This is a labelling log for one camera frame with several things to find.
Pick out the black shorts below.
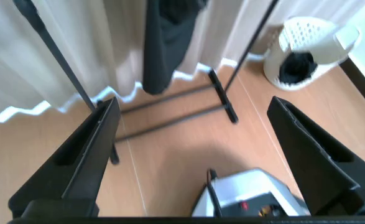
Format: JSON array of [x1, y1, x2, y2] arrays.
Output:
[[142, 0, 208, 96]]

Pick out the white laundry basket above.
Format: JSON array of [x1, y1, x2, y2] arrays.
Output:
[[262, 16, 363, 92]]

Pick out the beige curtain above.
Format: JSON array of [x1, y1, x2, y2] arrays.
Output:
[[0, 0, 365, 124]]

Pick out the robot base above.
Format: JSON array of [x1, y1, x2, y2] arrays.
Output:
[[190, 167, 310, 218]]

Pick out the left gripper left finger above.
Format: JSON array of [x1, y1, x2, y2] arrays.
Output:
[[7, 97, 121, 218]]

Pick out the black clothes rack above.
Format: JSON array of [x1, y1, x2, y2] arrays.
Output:
[[12, 0, 279, 166]]

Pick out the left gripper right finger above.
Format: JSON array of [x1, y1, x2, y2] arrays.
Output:
[[266, 95, 365, 217]]

